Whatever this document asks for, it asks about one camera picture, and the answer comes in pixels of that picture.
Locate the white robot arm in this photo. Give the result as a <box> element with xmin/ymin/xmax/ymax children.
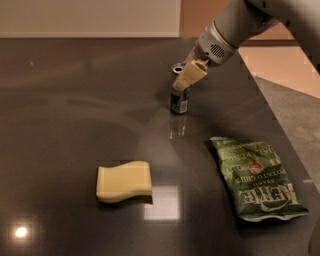
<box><xmin>172</xmin><ymin>0</ymin><xmax>320</xmax><ymax>93</ymax></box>

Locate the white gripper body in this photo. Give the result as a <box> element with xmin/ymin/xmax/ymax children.
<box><xmin>194</xmin><ymin>20</ymin><xmax>239</xmax><ymax>65</ymax></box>

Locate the yellow sponge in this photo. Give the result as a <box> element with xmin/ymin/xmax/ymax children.
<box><xmin>96</xmin><ymin>161</ymin><xmax>152</xmax><ymax>203</ymax></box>

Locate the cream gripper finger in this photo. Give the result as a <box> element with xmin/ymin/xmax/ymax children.
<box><xmin>178</xmin><ymin>49</ymin><xmax>197</xmax><ymax>69</ymax></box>
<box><xmin>173</xmin><ymin>60</ymin><xmax>208</xmax><ymax>91</ymax></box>

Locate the green potato chips bag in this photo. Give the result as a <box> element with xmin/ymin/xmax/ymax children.
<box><xmin>210</xmin><ymin>137</ymin><xmax>308</xmax><ymax>222</ymax></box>

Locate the silver redbull can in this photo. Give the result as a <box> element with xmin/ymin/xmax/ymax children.
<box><xmin>170</xmin><ymin>63</ymin><xmax>190</xmax><ymax>115</ymax></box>

